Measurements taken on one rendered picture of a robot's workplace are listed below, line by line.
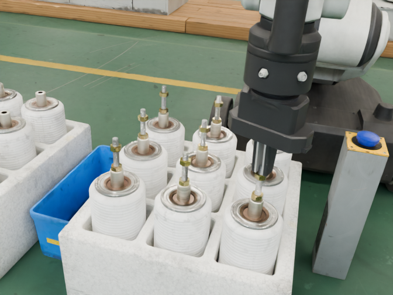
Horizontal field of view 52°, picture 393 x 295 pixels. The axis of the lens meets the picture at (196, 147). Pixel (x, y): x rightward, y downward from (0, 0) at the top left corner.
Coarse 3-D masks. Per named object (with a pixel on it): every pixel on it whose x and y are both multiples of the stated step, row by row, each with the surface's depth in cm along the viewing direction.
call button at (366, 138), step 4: (360, 132) 73; (364, 132) 73; (368, 132) 74; (372, 132) 74; (356, 136) 73; (360, 136) 72; (364, 136) 72; (368, 136) 72; (372, 136) 72; (376, 136) 72; (360, 140) 72; (364, 140) 71; (368, 140) 71; (372, 140) 71; (376, 140) 71; (364, 144) 72; (368, 144) 71; (372, 144) 71; (376, 144) 72
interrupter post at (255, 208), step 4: (252, 200) 62; (252, 204) 62; (256, 204) 61; (260, 204) 62; (248, 208) 63; (252, 208) 62; (256, 208) 62; (260, 208) 62; (248, 212) 63; (252, 212) 62; (256, 212) 62; (260, 212) 63; (252, 216) 63; (256, 216) 63; (260, 216) 63
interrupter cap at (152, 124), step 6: (150, 120) 89; (156, 120) 90; (168, 120) 90; (174, 120) 90; (150, 126) 87; (156, 126) 88; (168, 126) 88; (174, 126) 87; (156, 132) 85; (162, 132) 85; (168, 132) 85
